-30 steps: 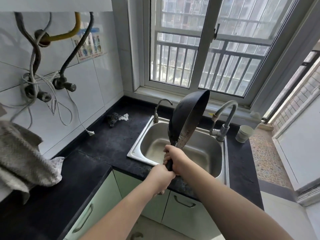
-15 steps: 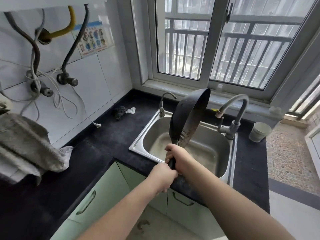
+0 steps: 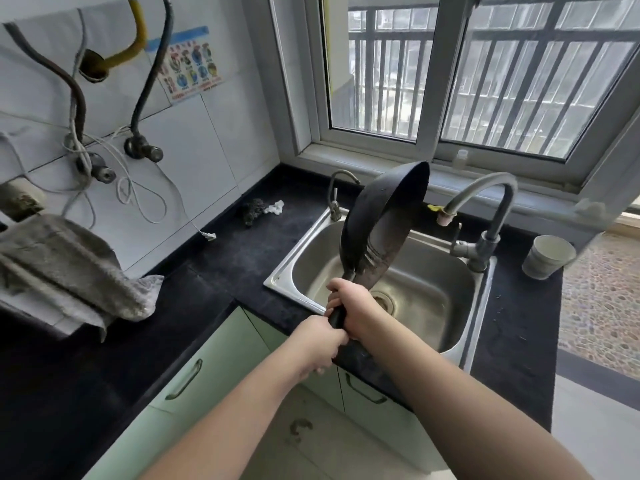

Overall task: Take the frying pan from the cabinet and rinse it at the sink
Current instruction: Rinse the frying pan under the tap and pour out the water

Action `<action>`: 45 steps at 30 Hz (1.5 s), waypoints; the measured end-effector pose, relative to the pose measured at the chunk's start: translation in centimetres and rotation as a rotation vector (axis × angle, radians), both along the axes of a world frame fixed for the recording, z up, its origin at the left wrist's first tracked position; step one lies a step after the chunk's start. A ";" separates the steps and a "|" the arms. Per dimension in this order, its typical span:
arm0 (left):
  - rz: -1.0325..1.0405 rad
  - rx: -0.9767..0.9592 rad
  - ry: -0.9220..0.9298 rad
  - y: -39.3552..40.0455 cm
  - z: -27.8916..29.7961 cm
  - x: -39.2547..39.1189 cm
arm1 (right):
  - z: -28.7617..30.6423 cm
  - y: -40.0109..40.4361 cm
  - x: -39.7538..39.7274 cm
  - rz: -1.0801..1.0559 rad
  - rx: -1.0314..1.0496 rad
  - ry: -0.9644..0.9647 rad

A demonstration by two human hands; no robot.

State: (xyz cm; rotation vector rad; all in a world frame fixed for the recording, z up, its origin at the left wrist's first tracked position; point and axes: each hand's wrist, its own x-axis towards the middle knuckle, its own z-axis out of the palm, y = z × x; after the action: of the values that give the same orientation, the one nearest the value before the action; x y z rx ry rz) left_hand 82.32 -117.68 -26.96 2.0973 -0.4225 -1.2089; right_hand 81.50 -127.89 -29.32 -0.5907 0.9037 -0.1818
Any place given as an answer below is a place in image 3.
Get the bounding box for person's right hand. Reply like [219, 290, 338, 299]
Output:
[323, 278, 387, 341]

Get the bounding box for person's left hand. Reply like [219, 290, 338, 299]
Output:
[287, 314, 351, 381]

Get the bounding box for black wok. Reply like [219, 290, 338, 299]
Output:
[327, 161, 432, 331]

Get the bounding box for large steel faucet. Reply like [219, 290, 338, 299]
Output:
[436, 172, 519, 273]

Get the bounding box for person's left forearm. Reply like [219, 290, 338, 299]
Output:
[142, 344, 311, 480]

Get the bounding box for person's right forearm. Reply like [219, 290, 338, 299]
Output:
[359, 314, 596, 480]

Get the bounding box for green sink cabinet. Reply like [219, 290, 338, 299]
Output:
[245, 309, 451, 473]

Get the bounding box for stainless steel sink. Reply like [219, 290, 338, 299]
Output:
[263, 207, 497, 373]

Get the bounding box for thin dark gooseneck faucet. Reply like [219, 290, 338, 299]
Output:
[327, 169, 361, 222]

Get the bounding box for dark steel wool scrubber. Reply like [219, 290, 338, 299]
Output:
[242, 198, 269, 228]

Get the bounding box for white paper cup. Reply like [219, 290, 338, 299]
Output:
[521, 235, 577, 281]

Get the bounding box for row of metal window bars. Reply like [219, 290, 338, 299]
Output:
[347, 0, 640, 157]

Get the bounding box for grey towel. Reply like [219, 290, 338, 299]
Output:
[0, 213, 165, 343]

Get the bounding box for yellow outdoor pipe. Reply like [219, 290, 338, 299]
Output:
[321, 0, 335, 91]

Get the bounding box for grey pipe stub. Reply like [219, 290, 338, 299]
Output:
[0, 177, 47, 223]

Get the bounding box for yellow gas pipe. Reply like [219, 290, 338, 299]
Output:
[79, 0, 147, 83]

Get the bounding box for white cable with plug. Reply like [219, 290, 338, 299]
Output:
[0, 127, 219, 243]

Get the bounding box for white window frame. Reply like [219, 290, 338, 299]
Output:
[267, 0, 640, 231]

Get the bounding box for dark metal wall tap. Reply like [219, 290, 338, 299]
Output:
[75, 152, 117, 183]
[123, 135, 165, 163]

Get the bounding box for colourful wall poster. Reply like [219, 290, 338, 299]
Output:
[147, 25, 225, 105]

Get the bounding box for dark braided hose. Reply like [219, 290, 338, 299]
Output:
[129, 0, 175, 141]
[2, 22, 87, 145]

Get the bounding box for thin grey cable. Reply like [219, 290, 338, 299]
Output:
[69, 8, 90, 145]

